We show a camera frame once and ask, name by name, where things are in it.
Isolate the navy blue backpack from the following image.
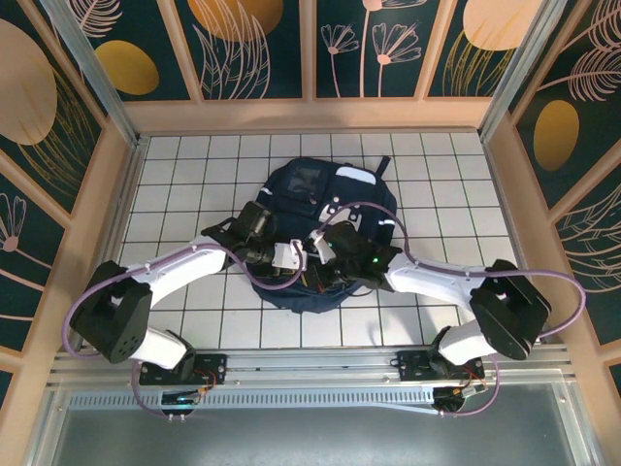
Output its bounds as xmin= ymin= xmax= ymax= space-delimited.
xmin=249 ymin=154 xmax=399 ymax=315

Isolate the black controller board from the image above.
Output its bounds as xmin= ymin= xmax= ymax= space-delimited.
xmin=433 ymin=383 xmax=488 ymax=416
xmin=161 ymin=390 xmax=201 ymax=419

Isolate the side panel with leaf outline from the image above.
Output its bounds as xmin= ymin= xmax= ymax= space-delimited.
xmin=552 ymin=183 xmax=621 ymax=346

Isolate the side panel with yellow oval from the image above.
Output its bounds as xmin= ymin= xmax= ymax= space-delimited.
xmin=511 ymin=0 xmax=621 ymax=210

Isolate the side panel with single flower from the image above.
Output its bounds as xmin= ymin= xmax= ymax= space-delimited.
xmin=0 ymin=169 xmax=67 ymax=353

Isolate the side panel with pale circle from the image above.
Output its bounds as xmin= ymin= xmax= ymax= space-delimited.
xmin=0 ymin=0 xmax=106 ymax=215

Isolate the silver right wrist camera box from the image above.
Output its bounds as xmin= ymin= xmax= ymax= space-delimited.
xmin=309 ymin=231 xmax=336 ymax=264

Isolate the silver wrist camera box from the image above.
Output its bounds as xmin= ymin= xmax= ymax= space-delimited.
xmin=274 ymin=240 xmax=305 ymax=269
xmin=309 ymin=231 xmax=336 ymax=264

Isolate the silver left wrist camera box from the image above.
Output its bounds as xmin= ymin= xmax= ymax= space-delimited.
xmin=274 ymin=240 xmax=305 ymax=269

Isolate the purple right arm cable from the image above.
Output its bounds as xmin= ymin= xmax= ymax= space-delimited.
xmin=314 ymin=201 xmax=587 ymax=419

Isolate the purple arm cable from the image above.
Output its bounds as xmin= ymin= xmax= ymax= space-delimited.
xmin=314 ymin=201 xmax=587 ymax=419
xmin=64 ymin=242 xmax=310 ymax=421

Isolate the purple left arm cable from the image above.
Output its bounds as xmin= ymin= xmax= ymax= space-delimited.
xmin=64 ymin=242 xmax=310 ymax=421

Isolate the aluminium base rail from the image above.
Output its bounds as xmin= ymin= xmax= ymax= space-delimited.
xmin=48 ymin=345 xmax=578 ymax=389

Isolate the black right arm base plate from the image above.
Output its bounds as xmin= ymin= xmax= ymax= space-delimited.
xmin=397 ymin=349 xmax=486 ymax=383

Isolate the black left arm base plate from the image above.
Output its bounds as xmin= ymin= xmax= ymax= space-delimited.
xmin=139 ymin=352 xmax=229 ymax=387

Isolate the slotted grey cable duct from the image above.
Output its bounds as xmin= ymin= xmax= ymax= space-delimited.
xmin=65 ymin=387 xmax=438 ymax=410

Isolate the wall panel with yellow oval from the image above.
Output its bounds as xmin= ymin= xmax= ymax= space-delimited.
xmin=72 ymin=0 xmax=195 ymax=102

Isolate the wall panel with orange circle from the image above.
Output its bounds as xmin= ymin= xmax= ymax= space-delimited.
xmin=174 ymin=0 xmax=305 ymax=101

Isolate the aluminium corner post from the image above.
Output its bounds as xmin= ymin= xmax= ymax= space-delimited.
xmin=477 ymin=0 xmax=567 ymax=142
xmin=41 ymin=0 xmax=143 ymax=148

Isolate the wall panel with pink flowers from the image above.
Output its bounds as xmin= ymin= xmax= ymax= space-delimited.
xmin=314 ymin=0 xmax=428 ymax=100

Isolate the wall panel with pale circle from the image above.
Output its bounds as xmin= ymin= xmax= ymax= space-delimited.
xmin=426 ymin=0 xmax=539 ymax=98

